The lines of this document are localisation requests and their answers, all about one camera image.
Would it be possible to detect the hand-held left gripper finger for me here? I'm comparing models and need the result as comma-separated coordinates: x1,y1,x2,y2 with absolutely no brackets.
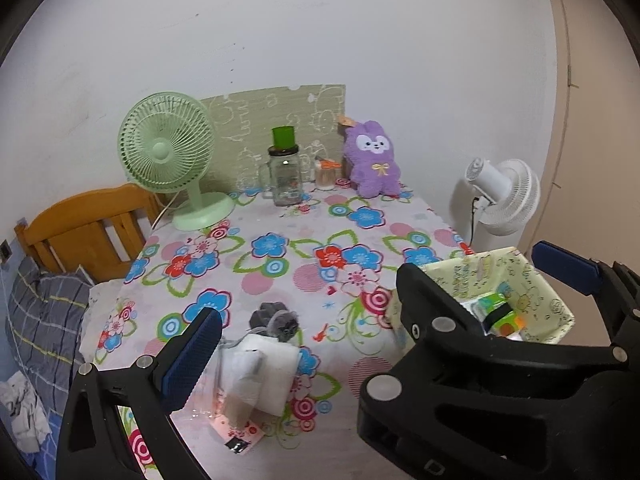
55,307,223,480

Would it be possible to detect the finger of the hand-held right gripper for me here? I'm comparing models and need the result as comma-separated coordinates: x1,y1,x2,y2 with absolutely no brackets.
356,261,640,480
531,241,640,347

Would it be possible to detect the yellow patterned fabric basket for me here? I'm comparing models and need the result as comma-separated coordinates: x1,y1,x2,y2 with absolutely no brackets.
392,246,576,356

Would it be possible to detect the white cloth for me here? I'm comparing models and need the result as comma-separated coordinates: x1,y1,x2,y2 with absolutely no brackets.
219,334,302,417
0,374,52,455

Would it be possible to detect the clear pink printed plastic bag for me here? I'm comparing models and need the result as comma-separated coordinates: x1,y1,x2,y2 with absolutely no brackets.
192,347,266,456

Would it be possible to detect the grey sock bundle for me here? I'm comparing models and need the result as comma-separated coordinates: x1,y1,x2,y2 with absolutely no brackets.
249,301,301,345

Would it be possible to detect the white standing fan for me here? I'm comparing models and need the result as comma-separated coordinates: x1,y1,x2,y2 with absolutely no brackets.
450,158,542,257

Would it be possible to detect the floral tablecloth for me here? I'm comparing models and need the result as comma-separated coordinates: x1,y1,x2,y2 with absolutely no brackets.
80,182,481,480

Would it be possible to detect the purple plush toy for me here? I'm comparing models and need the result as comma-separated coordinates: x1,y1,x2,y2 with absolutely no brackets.
342,120,404,199

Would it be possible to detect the grey plaid pillow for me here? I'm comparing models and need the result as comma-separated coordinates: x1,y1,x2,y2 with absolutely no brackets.
4,259,94,413

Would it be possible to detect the small toothpick jar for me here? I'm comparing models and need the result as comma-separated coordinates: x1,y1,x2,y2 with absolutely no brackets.
313,157,344,191

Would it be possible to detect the wooden bed headboard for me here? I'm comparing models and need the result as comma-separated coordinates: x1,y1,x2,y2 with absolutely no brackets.
13,183,167,284

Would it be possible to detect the white crumpled cloth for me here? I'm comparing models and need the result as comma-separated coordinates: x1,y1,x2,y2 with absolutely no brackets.
0,374,52,455

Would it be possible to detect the glass jar mug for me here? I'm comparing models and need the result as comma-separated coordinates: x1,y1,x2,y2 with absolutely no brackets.
257,145,306,206

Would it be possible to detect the brown box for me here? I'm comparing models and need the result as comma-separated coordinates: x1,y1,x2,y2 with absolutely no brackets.
336,114,354,181

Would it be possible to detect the green desk fan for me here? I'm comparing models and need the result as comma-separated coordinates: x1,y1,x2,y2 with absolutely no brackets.
118,91,236,232

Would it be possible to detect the green patterned board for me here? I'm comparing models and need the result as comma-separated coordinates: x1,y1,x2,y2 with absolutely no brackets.
199,83,347,197

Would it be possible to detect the white fan cable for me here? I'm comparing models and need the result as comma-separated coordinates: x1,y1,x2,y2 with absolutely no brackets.
151,192,180,233

